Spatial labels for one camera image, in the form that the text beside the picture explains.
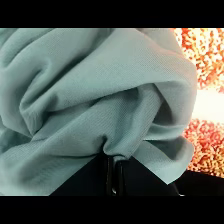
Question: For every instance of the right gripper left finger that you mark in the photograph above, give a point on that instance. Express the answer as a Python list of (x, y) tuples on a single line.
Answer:
[(90, 178)]

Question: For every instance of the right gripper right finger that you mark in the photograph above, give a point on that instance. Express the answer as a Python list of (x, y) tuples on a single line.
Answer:
[(140, 180)]

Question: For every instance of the teal shirt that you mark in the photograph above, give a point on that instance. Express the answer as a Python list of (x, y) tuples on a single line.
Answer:
[(90, 86)]

